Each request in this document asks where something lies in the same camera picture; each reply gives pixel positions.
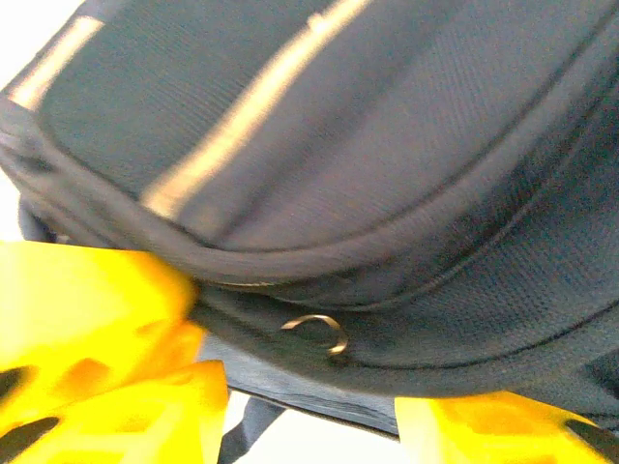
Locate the navy blue student backpack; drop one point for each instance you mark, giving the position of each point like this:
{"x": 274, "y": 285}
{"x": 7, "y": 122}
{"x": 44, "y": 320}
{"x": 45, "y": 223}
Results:
{"x": 338, "y": 145}

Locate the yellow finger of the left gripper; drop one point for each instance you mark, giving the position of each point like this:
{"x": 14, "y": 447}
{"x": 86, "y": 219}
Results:
{"x": 72, "y": 309}

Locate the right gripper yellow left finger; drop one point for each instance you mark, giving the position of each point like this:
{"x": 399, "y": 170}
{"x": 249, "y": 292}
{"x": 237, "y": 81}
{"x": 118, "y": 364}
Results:
{"x": 145, "y": 425}

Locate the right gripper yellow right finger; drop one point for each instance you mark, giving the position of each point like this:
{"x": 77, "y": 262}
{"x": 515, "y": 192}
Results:
{"x": 483, "y": 430}

